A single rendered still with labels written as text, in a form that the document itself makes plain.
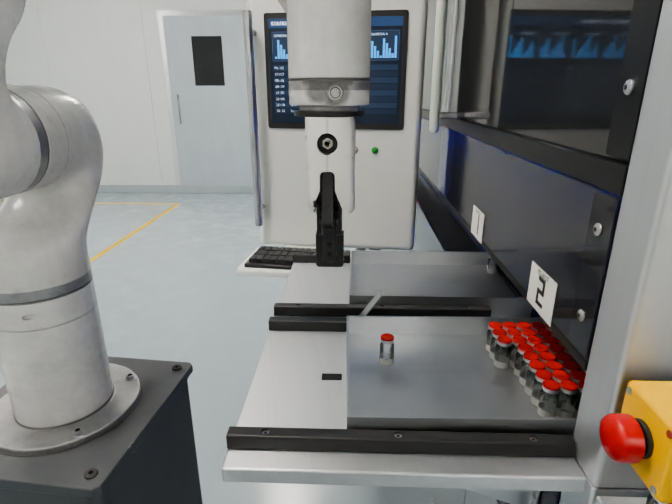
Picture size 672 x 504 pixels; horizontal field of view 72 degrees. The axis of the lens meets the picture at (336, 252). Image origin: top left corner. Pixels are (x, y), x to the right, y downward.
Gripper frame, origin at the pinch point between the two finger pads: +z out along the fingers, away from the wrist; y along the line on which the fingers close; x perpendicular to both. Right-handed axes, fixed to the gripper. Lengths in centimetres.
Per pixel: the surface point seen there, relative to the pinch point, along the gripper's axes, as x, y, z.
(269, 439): 6.7, -8.1, 20.6
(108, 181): 319, 543, 96
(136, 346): 111, 159, 110
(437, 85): -22, 65, -19
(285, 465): 4.6, -10.2, 22.3
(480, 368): -22.1, 9.6, 22.1
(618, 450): -24.9, -19.5, 10.8
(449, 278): -24, 45, 22
